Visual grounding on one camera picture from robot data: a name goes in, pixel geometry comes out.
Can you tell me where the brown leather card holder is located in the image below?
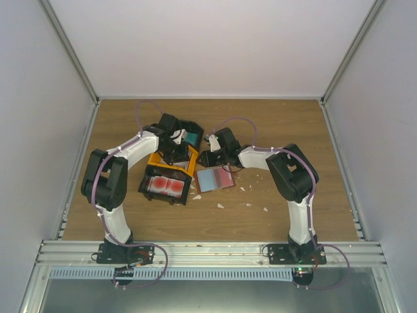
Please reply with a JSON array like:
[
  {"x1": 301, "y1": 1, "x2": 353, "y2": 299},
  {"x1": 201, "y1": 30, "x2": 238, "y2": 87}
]
[{"x1": 193, "y1": 165, "x2": 236, "y2": 193}]

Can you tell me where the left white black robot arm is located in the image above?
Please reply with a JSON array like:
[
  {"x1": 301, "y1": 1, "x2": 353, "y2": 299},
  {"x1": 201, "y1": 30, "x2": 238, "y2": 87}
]
[{"x1": 81, "y1": 124, "x2": 191, "y2": 264}]

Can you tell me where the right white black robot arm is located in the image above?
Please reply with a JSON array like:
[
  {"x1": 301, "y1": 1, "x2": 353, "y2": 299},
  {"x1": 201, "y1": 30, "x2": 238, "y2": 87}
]
[{"x1": 197, "y1": 143, "x2": 319, "y2": 264}]

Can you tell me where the teal card stack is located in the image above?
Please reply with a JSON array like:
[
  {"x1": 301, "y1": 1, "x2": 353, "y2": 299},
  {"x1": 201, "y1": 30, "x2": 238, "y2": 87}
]
[{"x1": 184, "y1": 132, "x2": 198, "y2": 146}]

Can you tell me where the black bin with teal cards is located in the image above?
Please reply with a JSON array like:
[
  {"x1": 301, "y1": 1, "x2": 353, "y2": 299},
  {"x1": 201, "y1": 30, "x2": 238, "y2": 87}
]
[{"x1": 170, "y1": 119, "x2": 204, "y2": 151}]

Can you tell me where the black bin with red cards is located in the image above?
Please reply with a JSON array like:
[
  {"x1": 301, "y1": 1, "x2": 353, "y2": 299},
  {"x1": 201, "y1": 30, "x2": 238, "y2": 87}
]
[{"x1": 138, "y1": 165, "x2": 192, "y2": 205}]

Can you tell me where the orange plastic bin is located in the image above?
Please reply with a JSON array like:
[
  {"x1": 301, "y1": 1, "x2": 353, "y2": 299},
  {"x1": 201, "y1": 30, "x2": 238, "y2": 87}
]
[{"x1": 147, "y1": 145, "x2": 198, "y2": 177}]

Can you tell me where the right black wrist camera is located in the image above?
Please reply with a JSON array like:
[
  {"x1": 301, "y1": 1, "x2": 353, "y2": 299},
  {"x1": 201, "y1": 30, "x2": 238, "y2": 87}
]
[{"x1": 214, "y1": 127, "x2": 241, "y2": 152}]

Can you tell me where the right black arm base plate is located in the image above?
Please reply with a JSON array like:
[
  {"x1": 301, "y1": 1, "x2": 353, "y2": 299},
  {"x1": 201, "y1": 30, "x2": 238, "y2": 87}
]
[{"x1": 261, "y1": 243, "x2": 327, "y2": 265}]

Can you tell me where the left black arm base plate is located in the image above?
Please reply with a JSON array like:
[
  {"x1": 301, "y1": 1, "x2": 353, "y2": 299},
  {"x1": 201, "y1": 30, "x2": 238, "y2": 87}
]
[{"x1": 91, "y1": 241, "x2": 154, "y2": 266}]

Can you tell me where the grey slotted cable duct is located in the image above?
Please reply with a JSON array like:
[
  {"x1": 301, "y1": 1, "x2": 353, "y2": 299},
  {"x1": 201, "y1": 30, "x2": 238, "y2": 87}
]
[{"x1": 50, "y1": 267, "x2": 293, "y2": 282}]

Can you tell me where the aluminium front rail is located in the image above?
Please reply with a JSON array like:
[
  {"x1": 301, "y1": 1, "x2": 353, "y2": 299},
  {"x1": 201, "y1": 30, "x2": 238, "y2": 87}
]
[{"x1": 35, "y1": 241, "x2": 388, "y2": 268}]

